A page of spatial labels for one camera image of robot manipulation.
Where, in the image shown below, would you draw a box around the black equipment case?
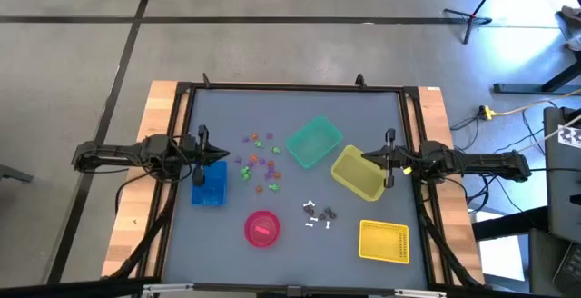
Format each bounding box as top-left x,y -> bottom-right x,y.
543,105 -> 581,244

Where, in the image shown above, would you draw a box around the teal plastic bin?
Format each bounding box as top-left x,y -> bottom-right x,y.
284,114 -> 345,171

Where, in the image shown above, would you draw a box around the black table frame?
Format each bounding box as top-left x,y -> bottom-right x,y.
102,73 -> 487,297

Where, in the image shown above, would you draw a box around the black light stand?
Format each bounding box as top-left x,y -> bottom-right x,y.
442,0 -> 508,45

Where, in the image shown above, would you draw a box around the blue plastic basket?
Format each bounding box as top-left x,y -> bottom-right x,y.
190,160 -> 229,207

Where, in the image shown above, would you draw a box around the yellow-green translucent bin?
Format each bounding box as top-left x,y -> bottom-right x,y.
330,144 -> 394,203

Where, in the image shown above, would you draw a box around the black desk leg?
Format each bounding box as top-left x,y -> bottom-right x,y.
493,59 -> 581,95
471,206 -> 548,240

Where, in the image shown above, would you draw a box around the white marker paper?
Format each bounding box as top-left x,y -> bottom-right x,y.
556,124 -> 581,149

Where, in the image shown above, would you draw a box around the pink round plastic bowl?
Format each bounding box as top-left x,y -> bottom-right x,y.
243,210 -> 281,249

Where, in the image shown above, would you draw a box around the black keyboard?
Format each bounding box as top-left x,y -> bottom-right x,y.
551,242 -> 581,298

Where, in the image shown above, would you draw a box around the black floor cable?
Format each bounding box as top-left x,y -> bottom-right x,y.
449,114 -> 483,132

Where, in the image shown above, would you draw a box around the grey-blue table mat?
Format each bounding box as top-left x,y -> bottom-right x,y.
163,87 -> 430,290

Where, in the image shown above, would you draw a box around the grey chair foot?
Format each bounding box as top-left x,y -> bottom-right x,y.
0,164 -> 35,184

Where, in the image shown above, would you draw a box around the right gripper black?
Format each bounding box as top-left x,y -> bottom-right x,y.
360,128 -> 424,189

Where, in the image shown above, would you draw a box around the beige cable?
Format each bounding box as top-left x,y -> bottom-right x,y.
492,87 -> 581,118

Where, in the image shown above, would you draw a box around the dark grey box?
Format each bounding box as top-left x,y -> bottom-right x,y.
527,227 -> 562,298

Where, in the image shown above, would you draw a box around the black camera rig bar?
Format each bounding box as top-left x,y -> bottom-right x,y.
0,278 -> 581,298

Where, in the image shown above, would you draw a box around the yellow perforated basket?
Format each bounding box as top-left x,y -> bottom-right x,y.
358,218 -> 411,265

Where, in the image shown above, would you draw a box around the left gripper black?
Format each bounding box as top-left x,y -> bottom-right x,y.
181,124 -> 231,188

